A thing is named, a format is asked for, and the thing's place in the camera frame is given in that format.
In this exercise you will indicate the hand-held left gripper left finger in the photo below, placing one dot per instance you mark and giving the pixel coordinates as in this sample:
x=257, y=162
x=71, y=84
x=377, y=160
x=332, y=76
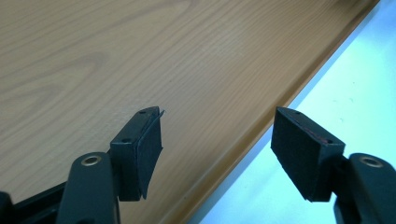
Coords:
x=134, y=161

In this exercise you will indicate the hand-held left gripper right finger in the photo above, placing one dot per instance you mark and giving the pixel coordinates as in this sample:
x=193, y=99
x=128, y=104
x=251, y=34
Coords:
x=308, y=155

